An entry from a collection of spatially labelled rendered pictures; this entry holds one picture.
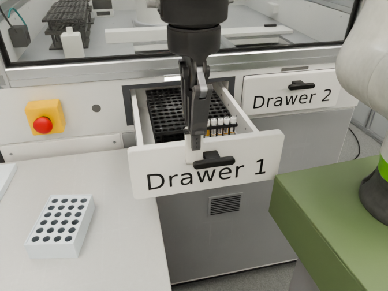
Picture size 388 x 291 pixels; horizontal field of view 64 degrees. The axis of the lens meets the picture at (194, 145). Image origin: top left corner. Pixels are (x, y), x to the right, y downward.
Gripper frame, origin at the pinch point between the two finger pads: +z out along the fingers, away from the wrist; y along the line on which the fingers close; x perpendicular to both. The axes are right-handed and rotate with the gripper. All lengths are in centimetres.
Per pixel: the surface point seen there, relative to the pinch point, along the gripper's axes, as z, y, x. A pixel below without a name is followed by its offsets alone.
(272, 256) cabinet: 81, -30, 40
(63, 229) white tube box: 14.1, 1.0, -24.5
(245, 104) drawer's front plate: 7.8, -28.2, 20.6
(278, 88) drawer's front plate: 3.9, -28.2, 29.7
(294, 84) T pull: 2.2, -26.4, 33.2
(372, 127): 86, -124, 163
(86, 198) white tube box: 13.6, -6.0, -20.8
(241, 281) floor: 93, -30, 27
